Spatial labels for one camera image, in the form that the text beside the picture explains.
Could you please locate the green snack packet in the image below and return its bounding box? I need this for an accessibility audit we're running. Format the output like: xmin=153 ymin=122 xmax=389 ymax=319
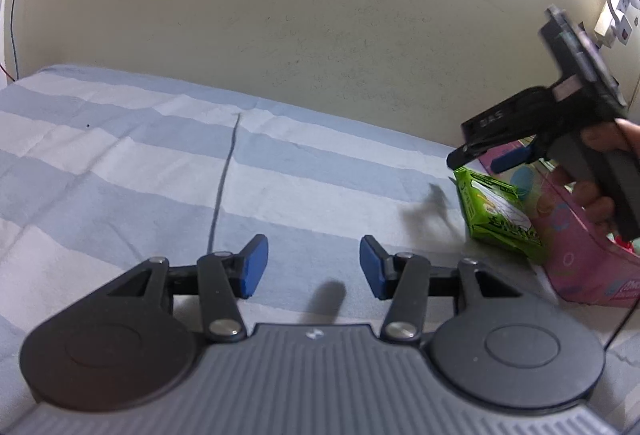
xmin=454 ymin=167 xmax=547 ymax=264

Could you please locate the teal plush toy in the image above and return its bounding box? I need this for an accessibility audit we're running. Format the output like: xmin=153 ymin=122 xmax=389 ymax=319
xmin=614 ymin=235 xmax=640 ymax=256

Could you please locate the person's right hand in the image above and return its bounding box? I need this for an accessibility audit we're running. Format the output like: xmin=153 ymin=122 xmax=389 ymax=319
xmin=548 ymin=118 xmax=639 ymax=241

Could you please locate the white power strip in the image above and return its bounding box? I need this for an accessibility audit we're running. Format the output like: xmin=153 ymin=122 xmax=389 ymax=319
xmin=594 ymin=0 xmax=639 ymax=48

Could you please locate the pink metal tin box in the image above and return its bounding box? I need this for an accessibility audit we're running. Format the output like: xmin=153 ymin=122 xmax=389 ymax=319
xmin=480 ymin=141 xmax=639 ymax=308

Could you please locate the striped blue bed sheet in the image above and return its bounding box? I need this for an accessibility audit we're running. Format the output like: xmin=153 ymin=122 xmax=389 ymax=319
xmin=1 ymin=65 xmax=639 ymax=434

